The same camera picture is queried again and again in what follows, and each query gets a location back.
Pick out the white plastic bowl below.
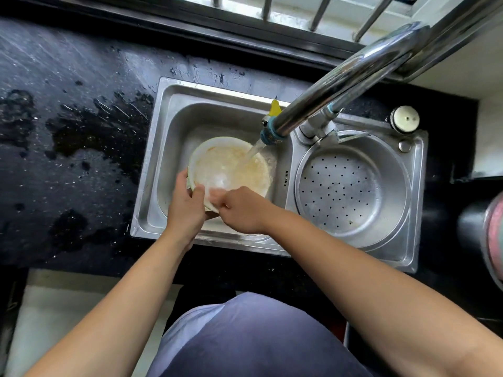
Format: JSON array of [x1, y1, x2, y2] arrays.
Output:
[[187, 136, 272, 213]]

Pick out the person's right forearm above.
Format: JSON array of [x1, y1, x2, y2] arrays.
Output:
[[261, 208, 503, 377]]

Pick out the perforated steel drain basket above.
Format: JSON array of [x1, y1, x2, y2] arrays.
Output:
[[294, 131, 411, 248]]

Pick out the black cooking pot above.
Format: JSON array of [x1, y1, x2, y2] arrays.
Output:
[[457, 191, 503, 292]]

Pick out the person's left forearm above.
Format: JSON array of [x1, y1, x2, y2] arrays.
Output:
[[24, 225, 195, 377]]

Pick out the metal window bars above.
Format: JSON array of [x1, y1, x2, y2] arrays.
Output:
[[210, 0, 397, 43]]

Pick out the round white sink cap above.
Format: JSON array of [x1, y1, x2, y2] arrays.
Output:
[[390, 105, 420, 134]]

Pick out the blue faucet nozzle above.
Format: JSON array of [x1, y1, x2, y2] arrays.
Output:
[[260, 115, 285, 147]]

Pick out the person's right hand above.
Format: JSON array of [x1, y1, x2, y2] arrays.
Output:
[[209, 186, 280, 235]]

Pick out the person's left hand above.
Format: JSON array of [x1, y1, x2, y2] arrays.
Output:
[[167, 169, 221, 240]]

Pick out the person's blue-grey shirt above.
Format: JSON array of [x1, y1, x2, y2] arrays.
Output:
[[146, 292, 372, 377]]

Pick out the chrome kitchen faucet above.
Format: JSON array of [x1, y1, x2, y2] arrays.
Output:
[[271, 22, 431, 146]]

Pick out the stainless steel double sink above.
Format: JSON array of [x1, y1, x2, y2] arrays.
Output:
[[130, 77, 429, 274]]

